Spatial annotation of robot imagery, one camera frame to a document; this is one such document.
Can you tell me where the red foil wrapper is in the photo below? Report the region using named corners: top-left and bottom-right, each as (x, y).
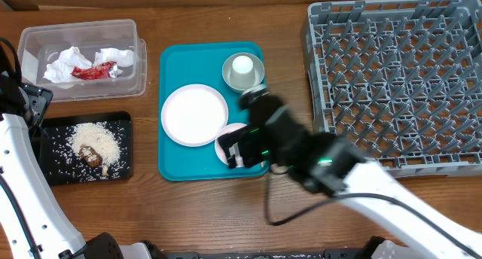
top-left (71, 61), bottom-right (122, 81)

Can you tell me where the white rice pile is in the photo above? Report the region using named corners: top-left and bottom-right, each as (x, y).
top-left (48, 122), bottom-right (131, 183)

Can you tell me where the clear plastic waste bin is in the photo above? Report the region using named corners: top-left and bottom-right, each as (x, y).
top-left (18, 20), bottom-right (147, 102)

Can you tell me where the large white plate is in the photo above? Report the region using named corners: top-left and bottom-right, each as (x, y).
top-left (160, 84), bottom-right (229, 147)

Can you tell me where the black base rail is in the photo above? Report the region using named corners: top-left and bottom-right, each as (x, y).
top-left (163, 248), bottom-right (361, 259)

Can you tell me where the grey dishwasher rack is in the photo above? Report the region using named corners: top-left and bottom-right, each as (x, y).
top-left (301, 0), bottom-right (481, 178)

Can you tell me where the black food waste tray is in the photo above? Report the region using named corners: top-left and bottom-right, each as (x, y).
top-left (32, 111), bottom-right (133, 187)

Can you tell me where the white napkin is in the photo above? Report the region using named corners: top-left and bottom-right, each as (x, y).
top-left (93, 48), bottom-right (134, 67)
top-left (44, 47), bottom-right (93, 83)

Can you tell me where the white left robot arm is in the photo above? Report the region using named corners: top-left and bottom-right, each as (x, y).
top-left (1, 38), bottom-right (164, 259)

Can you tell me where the white paper cup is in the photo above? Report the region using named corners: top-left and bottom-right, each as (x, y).
top-left (230, 55), bottom-right (256, 89)

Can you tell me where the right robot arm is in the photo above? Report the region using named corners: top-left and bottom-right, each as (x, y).
top-left (218, 96), bottom-right (481, 258)

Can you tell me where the grey bowl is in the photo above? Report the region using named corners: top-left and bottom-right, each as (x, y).
top-left (222, 53), bottom-right (265, 93)

